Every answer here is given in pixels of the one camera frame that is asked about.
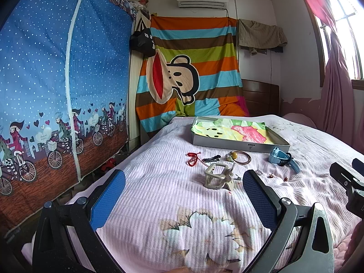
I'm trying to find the pink striped bed cover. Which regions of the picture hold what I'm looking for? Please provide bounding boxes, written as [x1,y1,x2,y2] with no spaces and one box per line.
[69,115,363,272]

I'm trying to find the black wavy hair clip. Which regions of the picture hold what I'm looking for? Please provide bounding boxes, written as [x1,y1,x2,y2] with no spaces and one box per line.
[201,155,221,164]

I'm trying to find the beige plastic hair claw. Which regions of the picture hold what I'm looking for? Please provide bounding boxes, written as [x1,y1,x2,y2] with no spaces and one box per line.
[204,163,235,191]

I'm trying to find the pink window curtain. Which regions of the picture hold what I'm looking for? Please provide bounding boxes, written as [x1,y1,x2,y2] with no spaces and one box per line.
[304,0,363,152]

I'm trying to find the black hanging bag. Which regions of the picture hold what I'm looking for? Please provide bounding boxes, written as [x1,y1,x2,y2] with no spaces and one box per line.
[130,18,156,57]

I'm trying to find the blue polka-dot fabric wardrobe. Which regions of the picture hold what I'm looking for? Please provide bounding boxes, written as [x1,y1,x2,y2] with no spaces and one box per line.
[1,0,136,236]

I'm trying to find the striped monkey cartoon blanket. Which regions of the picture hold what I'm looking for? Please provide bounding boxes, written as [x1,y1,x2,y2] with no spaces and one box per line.
[136,16,249,137]

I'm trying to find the olive garment hanging on wall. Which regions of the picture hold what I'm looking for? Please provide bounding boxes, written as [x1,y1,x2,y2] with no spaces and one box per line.
[237,19,288,54]

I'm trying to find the light blue smart watch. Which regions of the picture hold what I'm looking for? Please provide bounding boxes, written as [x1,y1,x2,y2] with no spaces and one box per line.
[268,147,301,174]

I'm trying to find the grey shallow cardboard tray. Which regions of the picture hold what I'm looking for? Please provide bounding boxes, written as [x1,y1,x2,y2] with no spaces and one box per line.
[192,116,291,154]

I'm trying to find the red string bracelet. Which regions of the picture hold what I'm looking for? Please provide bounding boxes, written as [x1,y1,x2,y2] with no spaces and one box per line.
[186,152,211,168]

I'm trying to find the dark wooden headboard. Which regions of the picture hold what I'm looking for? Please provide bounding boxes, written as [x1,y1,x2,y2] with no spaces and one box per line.
[242,80,281,116]

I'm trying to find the brown hair tie yellow bead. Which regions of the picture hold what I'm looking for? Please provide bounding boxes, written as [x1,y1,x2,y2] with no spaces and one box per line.
[226,151,251,165]

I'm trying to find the pink pillow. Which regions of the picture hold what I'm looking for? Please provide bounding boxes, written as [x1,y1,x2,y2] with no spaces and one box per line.
[283,113,317,129]

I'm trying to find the colourful crumpled paper liner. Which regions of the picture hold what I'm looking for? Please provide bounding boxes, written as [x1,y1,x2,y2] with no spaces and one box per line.
[191,118,275,144]

